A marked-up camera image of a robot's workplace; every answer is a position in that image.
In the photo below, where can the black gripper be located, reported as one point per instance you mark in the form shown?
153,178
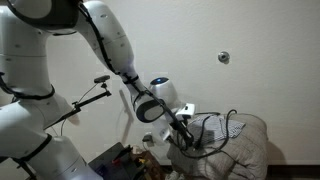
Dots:
180,130

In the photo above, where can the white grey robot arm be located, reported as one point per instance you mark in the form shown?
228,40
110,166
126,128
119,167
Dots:
26,126

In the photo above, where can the striped white grey cloth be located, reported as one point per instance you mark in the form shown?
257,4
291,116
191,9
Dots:
216,128

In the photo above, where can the beige quilted blanket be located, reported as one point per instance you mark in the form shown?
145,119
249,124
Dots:
240,153

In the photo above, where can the black flat equipment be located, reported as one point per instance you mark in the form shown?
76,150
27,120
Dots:
106,163

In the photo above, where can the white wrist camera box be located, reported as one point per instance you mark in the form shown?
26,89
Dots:
185,111

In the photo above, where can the grey wall power adapter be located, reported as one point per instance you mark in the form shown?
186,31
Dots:
148,138

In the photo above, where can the round metal wall stopper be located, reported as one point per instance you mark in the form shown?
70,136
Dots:
223,56

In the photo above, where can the black camera on stand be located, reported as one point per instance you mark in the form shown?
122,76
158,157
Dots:
101,79

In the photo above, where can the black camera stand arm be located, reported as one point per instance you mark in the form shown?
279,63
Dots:
86,101

